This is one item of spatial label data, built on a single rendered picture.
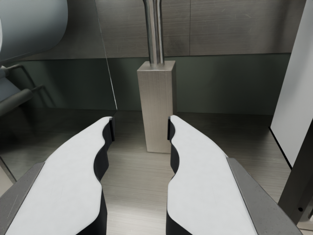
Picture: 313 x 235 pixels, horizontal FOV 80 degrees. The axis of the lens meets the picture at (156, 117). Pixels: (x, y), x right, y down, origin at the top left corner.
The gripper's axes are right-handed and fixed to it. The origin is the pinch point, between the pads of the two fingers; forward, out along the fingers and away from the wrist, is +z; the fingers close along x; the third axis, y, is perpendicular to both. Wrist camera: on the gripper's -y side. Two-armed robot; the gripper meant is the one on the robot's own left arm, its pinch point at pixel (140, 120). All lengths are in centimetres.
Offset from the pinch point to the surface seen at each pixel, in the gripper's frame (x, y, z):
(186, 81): 15, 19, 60
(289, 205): 27.2, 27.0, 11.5
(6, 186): -26.9, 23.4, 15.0
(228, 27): 27, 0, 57
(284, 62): 47, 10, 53
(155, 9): 2.3, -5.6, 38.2
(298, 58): 40, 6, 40
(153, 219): 1.0, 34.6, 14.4
